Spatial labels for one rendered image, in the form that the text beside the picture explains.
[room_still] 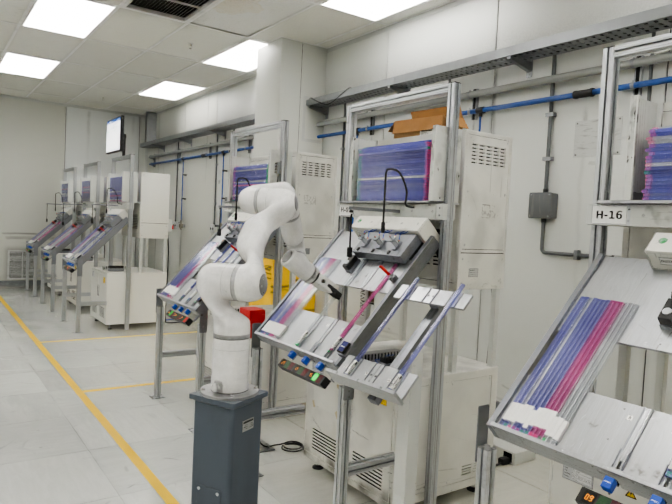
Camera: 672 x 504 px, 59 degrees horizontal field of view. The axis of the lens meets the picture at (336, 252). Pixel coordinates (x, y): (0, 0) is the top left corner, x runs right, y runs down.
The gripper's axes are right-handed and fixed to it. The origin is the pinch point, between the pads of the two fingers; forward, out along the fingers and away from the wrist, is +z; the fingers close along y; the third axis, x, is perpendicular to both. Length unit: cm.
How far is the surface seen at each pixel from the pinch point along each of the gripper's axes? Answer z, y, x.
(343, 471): 20, -36, 64
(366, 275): 4.0, -7.8, -13.7
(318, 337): -2.3, -8.1, 21.8
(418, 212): 2, -21, -48
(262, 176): -11, 123, -63
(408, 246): 1.1, -28.1, -29.2
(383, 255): 0.1, -16.9, -22.9
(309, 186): 16, 113, -76
